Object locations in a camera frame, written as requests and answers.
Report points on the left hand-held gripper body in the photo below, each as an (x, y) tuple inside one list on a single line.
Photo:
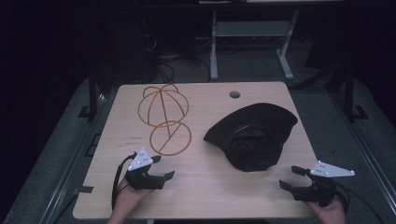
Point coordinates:
[(144, 181)]

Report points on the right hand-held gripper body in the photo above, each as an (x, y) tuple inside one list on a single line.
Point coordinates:
[(323, 186)]

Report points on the person's left hand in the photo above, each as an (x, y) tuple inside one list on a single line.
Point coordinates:
[(130, 196)]

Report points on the person's right hand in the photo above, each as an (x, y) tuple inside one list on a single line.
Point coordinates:
[(328, 213)]

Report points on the black cap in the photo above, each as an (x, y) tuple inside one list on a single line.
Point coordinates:
[(252, 137)]

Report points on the grey round table grommet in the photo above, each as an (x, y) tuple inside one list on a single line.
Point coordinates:
[(234, 94)]

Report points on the black bracket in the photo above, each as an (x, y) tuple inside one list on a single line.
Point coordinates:
[(83, 189)]

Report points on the black metal stand post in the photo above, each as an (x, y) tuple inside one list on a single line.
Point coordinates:
[(349, 93), (92, 96)]

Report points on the grey metal desk frame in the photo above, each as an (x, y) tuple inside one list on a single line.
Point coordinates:
[(252, 29)]

